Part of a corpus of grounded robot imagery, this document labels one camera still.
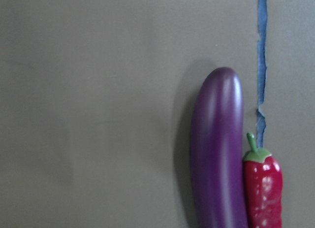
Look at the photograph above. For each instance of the red chili pepper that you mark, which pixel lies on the red chili pepper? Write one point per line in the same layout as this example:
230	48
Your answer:
263	181

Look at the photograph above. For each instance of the purple eggplant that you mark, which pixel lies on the purple eggplant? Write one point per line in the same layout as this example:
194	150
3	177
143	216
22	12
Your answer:
216	152

